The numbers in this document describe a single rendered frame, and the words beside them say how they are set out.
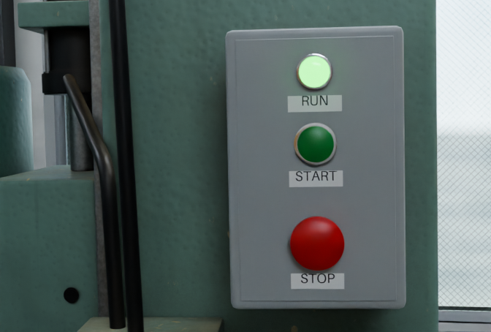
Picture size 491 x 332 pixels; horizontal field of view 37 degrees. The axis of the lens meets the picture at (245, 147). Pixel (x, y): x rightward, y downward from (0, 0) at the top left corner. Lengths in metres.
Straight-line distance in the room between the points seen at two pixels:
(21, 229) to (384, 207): 0.27
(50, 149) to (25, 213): 1.58
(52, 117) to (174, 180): 1.68
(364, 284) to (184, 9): 0.21
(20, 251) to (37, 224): 0.02
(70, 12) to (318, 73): 0.23
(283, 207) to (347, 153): 0.05
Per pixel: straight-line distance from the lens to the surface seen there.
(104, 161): 0.47
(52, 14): 0.58
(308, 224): 0.41
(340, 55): 0.41
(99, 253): 0.54
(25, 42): 2.13
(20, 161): 0.61
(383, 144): 0.41
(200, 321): 0.48
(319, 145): 0.40
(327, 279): 0.42
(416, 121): 0.48
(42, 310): 0.56
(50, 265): 0.55
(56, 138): 2.16
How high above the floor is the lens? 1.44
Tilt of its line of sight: 3 degrees down
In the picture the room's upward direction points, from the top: 1 degrees counter-clockwise
